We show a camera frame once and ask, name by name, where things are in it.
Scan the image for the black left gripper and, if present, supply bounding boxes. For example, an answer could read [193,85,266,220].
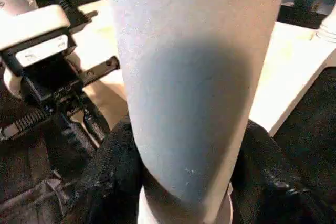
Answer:
[0,51,121,154]

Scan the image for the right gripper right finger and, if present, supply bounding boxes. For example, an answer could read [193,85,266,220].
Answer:
[230,119,336,224]

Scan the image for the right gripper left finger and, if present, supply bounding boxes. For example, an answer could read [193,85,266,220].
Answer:
[63,118,144,224]

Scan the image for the white plastic table top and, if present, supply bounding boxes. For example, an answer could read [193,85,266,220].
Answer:
[67,0,336,136]

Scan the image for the black work mat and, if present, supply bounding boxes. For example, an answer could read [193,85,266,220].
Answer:
[0,64,336,224]

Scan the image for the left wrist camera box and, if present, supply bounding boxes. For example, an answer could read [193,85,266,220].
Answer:
[0,5,72,77]

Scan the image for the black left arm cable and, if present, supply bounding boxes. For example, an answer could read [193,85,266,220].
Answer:
[0,0,98,31]

